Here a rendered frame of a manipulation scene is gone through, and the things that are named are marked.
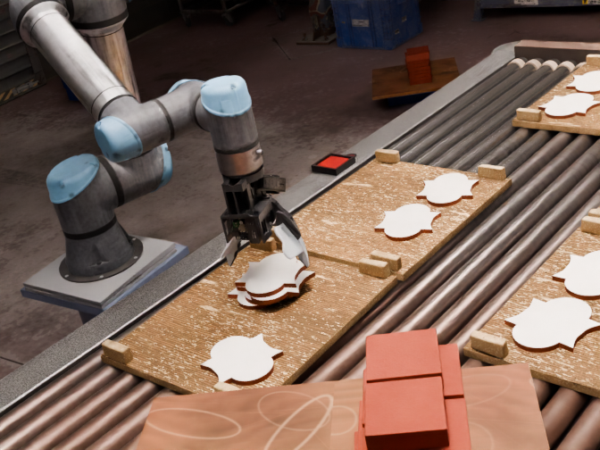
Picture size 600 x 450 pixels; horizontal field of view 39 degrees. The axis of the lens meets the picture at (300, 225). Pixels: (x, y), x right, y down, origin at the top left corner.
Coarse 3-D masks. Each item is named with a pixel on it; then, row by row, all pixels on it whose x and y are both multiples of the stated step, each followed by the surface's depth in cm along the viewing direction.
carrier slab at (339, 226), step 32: (352, 192) 187; (384, 192) 184; (416, 192) 181; (480, 192) 176; (320, 224) 176; (352, 224) 174; (448, 224) 167; (320, 256) 166; (352, 256) 162; (416, 256) 158
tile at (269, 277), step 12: (252, 264) 158; (264, 264) 158; (276, 264) 157; (288, 264) 156; (300, 264) 155; (252, 276) 155; (264, 276) 154; (276, 276) 153; (288, 276) 152; (252, 288) 151; (264, 288) 150; (276, 288) 149
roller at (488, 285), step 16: (592, 176) 177; (576, 192) 172; (592, 192) 174; (560, 208) 168; (576, 208) 170; (544, 224) 163; (560, 224) 165; (528, 240) 159; (544, 240) 161; (512, 256) 155; (528, 256) 157; (496, 272) 152; (512, 272) 153; (480, 288) 148; (496, 288) 150; (464, 304) 145; (480, 304) 146; (448, 320) 142; (464, 320) 143; (448, 336) 140
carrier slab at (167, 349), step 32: (256, 256) 169; (192, 288) 163; (224, 288) 160; (320, 288) 154; (352, 288) 152; (384, 288) 151; (160, 320) 155; (192, 320) 153; (224, 320) 151; (256, 320) 149; (288, 320) 147; (320, 320) 145; (352, 320) 144; (160, 352) 146; (192, 352) 144; (288, 352) 139; (320, 352) 138; (160, 384) 140; (192, 384) 136; (256, 384) 133; (288, 384) 133
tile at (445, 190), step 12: (432, 180) 183; (444, 180) 182; (456, 180) 181; (468, 180) 180; (432, 192) 178; (444, 192) 177; (456, 192) 176; (468, 192) 175; (432, 204) 175; (444, 204) 173
